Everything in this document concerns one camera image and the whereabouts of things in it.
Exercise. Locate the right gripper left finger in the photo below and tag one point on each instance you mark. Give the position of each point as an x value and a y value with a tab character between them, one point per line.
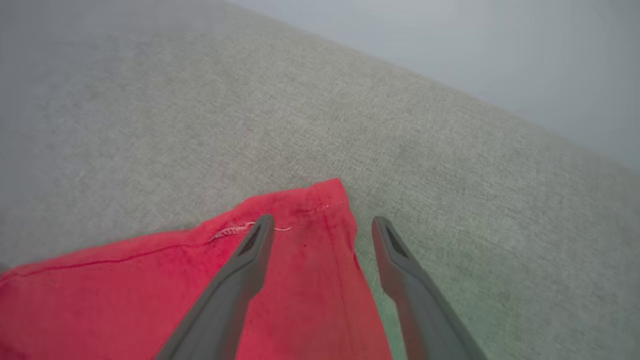
230	300

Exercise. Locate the red garment with white trim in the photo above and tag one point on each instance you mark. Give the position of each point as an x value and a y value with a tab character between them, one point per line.
100	300

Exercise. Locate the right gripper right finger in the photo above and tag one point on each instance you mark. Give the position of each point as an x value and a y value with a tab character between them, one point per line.
425	315

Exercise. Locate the grey-green fabric sofa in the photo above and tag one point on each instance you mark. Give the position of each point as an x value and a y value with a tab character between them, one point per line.
350	125

